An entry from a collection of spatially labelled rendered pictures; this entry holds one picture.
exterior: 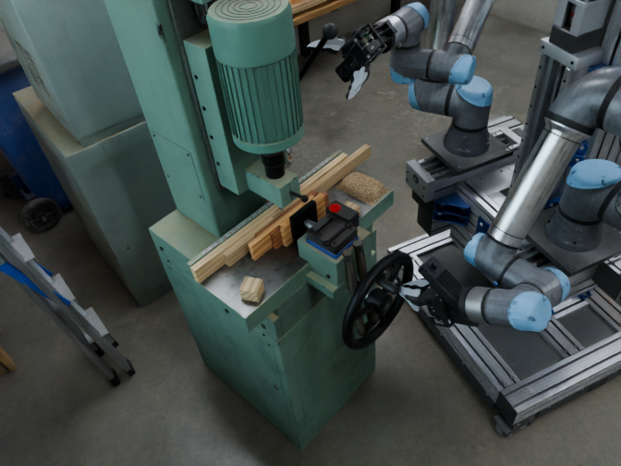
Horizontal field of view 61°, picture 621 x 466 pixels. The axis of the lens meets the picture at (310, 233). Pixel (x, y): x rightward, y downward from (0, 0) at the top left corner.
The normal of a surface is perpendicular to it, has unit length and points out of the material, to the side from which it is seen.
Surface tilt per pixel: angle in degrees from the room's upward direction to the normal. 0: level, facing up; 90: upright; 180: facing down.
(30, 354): 0
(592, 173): 8
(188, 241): 0
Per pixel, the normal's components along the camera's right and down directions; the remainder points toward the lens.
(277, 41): 0.69, 0.47
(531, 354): -0.08, -0.71
